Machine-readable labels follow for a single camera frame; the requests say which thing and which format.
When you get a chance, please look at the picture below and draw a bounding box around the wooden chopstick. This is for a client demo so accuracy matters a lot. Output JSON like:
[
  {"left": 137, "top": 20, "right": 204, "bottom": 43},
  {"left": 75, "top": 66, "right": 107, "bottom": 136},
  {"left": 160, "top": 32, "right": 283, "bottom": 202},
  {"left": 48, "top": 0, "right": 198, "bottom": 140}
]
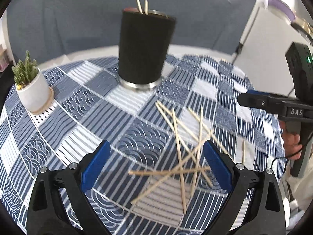
[
  {"left": 128, "top": 166, "right": 211, "bottom": 176},
  {"left": 155, "top": 103, "right": 213, "bottom": 186},
  {"left": 171, "top": 108, "right": 187, "bottom": 214},
  {"left": 242, "top": 139, "right": 246, "bottom": 165},
  {"left": 130, "top": 129, "right": 215, "bottom": 205},
  {"left": 188, "top": 107, "right": 230, "bottom": 156},
  {"left": 144, "top": 0, "right": 148, "bottom": 15},
  {"left": 136, "top": 0, "right": 143, "bottom": 14},
  {"left": 191, "top": 105, "right": 203, "bottom": 196},
  {"left": 156, "top": 100, "right": 198, "bottom": 141}
]

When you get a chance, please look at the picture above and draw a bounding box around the person's right hand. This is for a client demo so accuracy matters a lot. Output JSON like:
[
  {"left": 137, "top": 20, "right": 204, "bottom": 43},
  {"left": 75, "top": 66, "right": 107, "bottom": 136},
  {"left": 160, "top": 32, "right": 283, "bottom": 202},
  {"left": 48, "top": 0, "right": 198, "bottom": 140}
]
[{"left": 279, "top": 121, "right": 302, "bottom": 160}]

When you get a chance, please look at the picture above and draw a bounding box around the white cabinet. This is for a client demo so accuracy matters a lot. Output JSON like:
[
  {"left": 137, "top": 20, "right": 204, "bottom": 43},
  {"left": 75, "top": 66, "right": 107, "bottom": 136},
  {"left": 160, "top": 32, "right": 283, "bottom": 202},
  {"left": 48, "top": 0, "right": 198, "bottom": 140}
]
[{"left": 234, "top": 0, "right": 297, "bottom": 95}]

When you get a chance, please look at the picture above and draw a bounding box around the blue white patterned tablecloth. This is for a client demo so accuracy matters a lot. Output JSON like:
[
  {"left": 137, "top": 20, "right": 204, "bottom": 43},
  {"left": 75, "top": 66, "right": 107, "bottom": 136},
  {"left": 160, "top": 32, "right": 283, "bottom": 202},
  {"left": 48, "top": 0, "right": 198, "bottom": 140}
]
[{"left": 1, "top": 55, "right": 285, "bottom": 234}]

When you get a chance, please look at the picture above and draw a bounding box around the purple lidded container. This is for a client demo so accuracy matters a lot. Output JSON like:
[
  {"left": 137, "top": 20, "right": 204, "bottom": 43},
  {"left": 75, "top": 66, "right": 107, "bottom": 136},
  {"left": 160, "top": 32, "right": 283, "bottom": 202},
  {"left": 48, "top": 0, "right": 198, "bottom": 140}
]
[{"left": 267, "top": 0, "right": 296, "bottom": 25}]

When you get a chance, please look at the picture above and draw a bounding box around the small potted succulent plant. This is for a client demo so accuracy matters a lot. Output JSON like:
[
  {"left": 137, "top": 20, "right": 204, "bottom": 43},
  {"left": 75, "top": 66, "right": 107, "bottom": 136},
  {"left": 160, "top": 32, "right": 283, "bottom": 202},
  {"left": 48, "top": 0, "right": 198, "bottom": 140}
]
[{"left": 12, "top": 51, "right": 54, "bottom": 115}]

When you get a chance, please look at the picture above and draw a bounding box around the black cylindrical utensil holder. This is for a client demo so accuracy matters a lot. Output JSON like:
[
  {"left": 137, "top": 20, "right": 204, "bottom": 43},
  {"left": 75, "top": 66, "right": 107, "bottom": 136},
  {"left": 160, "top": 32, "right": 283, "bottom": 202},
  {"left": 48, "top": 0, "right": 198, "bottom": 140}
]
[{"left": 117, "top": 7, "right": 176, "bottom": 91}]

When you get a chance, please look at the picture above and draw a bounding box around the grey fabric sofa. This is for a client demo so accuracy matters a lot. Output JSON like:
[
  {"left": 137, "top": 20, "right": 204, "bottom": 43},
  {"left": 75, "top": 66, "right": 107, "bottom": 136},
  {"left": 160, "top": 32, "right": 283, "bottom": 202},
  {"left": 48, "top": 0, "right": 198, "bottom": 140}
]
[{"left": 6, "top": 0, "right": 260, "bottom": 62}]

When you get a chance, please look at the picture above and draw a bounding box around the black cable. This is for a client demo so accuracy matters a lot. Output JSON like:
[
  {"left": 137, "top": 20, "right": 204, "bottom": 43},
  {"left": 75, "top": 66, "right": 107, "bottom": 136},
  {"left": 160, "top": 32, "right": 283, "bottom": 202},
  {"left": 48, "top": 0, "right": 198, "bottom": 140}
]
[{"left": 271, "top": 155, "right": 294, "bottom": 177}]

